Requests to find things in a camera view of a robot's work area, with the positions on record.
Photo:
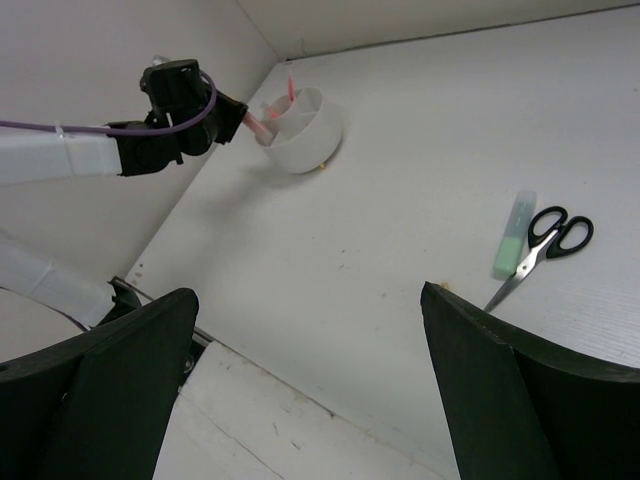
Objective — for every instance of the green highlighter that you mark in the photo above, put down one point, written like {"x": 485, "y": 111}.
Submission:
{"x": 509, "y": 252}

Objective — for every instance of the white round divided container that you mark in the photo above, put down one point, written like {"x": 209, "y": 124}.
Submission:
{"x": 307, "y": 134}

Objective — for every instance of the red and white pen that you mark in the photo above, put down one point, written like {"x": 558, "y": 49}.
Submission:
{"x": 291, "y": 90}

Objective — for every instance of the black handled scissors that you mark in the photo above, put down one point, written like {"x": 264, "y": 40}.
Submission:
{"x": 543, "y": 247}

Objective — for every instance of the orange pink highlighter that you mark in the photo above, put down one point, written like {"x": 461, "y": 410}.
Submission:
{"x": 261, "y": 133}

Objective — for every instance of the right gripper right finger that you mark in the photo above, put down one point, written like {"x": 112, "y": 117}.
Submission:
{"x": 519, "y": 406}

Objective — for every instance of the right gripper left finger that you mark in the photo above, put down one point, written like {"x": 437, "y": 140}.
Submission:
{"x": 97, "y": 406}

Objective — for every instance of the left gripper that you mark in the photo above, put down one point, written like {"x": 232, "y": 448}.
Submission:
{"x": 196, "y": 113}

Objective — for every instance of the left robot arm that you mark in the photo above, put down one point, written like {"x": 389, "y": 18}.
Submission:
{"x": 35, "y": 152}

